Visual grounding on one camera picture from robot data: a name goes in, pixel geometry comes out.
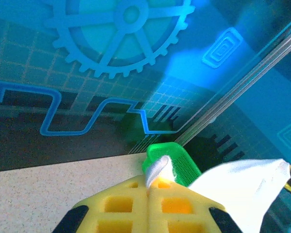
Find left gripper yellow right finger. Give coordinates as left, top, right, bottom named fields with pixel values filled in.
left=149, top=179, right=243, bottom=233

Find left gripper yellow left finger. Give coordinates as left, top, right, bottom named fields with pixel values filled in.
left=52, top=174, right=150, bottom=233

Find white t-shirt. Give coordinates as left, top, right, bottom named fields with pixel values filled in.
left=144, top=154, right=291, bottom=233

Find green plastic basket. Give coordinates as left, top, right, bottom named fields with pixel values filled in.
left=142, top=142, right=202, bottom=188

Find aluminium frame post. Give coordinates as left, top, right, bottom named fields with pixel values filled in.
left=128, top=16, right=291, bottom=154

